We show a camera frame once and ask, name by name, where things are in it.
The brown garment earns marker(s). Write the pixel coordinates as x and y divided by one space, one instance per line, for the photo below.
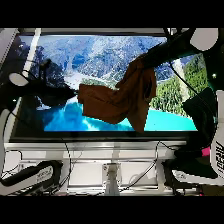
116 100

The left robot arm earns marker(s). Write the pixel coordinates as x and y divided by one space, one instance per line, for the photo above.
30 176

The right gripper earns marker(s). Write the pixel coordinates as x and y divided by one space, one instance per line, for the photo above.
156 57

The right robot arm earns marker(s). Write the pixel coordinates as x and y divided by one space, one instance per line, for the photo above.
186 43

